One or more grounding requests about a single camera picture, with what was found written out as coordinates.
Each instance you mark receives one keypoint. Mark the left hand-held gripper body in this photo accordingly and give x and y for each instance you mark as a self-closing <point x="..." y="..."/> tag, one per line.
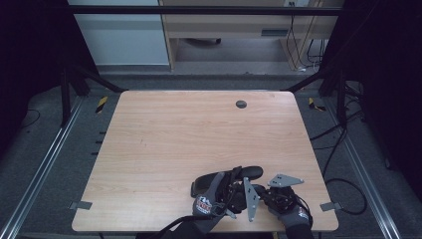
<point x="252" y="202"/>

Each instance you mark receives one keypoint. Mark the light wooden desk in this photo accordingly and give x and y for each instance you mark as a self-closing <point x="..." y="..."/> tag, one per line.
<point x="229" y="25"/>

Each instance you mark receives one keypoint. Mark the person's right hand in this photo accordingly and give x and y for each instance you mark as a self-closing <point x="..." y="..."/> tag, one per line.
<point x="295" y="215"/>

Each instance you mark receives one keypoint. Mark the dark round table grommet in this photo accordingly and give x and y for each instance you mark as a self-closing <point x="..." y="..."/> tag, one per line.
<point x="241" y="104"/>

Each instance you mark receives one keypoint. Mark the aluminium floor rail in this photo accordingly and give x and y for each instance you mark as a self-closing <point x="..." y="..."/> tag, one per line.
<point x="40" y="172"/>
<point x="365" y="179"/>

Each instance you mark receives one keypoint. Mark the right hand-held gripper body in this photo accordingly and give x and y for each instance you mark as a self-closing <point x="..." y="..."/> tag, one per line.
<point x="282" y="195"/>

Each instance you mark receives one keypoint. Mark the grey tape piece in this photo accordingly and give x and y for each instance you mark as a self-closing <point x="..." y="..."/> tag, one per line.
<point x="331" y="206"/>
<point x="80" y="205"/>

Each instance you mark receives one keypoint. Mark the black metal frame stand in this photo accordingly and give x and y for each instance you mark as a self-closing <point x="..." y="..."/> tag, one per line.
<point x="65" y="99"/>
<point x="341" y="99"/>

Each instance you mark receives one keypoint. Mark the black stapler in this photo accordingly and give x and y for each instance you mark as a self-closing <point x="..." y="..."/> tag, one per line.
<point x="219" y="177"/>

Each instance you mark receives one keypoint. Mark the black object under desk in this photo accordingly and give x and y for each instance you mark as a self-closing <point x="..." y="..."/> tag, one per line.
<point x="202" y="41"/>

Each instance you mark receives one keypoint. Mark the white cabinet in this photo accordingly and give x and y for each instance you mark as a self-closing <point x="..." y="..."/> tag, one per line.
<point x="122" y="40"/>

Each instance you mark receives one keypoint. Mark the black horizontal frame bar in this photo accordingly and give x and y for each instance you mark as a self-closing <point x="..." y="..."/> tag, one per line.
<point x="199" y="10"/>

